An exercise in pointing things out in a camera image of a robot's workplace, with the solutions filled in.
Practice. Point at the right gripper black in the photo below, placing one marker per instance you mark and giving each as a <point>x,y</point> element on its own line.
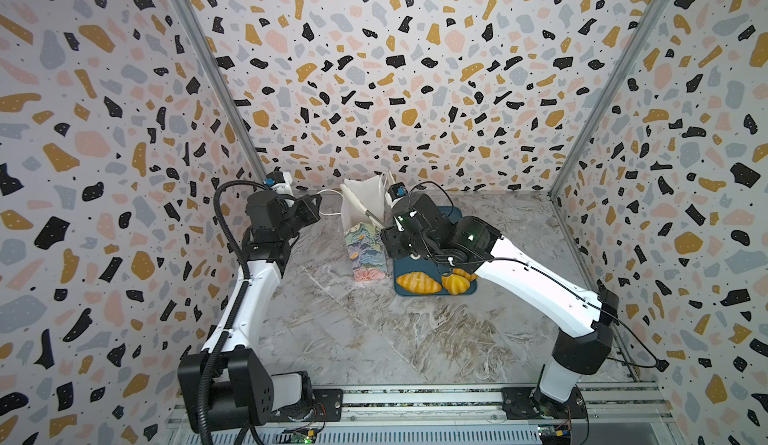
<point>395,236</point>

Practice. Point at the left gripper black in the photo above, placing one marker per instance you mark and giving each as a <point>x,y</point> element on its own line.
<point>308,211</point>

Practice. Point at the floral paper bag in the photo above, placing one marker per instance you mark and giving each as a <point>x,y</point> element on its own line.
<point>363,240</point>

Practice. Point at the shell shaped bread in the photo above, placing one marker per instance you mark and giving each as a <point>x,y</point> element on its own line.
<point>460,272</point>
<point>455,284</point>

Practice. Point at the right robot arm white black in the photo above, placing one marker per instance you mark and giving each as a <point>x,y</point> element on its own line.
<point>584,318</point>

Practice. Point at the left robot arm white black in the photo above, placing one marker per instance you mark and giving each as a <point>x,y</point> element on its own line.
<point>225,386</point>

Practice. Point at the croissant shaped bread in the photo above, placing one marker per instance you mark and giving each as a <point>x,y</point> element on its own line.
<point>418,283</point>

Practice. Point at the teal rectangular tray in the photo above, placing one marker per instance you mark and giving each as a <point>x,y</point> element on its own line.
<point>407,265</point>

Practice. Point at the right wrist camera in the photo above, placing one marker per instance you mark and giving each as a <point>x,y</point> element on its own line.
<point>396,192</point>

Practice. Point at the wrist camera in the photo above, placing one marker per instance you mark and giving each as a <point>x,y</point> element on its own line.
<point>396,192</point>
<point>280,182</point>

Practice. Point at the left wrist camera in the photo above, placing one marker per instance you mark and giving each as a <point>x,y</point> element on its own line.
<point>280,182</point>

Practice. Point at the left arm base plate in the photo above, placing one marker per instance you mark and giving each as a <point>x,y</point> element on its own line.
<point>320,405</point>

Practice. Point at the left corner aluminium post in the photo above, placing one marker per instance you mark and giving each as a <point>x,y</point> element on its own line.
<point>189,21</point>

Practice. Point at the corner aluminium post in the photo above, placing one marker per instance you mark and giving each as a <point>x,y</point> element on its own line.
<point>623,67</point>
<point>189,21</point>

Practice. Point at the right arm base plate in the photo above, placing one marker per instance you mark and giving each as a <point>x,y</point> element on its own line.
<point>528,403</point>

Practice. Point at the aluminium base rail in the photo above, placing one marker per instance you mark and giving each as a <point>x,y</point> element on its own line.
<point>618,413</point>

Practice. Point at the right corner aluminium post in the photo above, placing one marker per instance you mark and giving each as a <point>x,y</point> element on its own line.
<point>623,67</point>

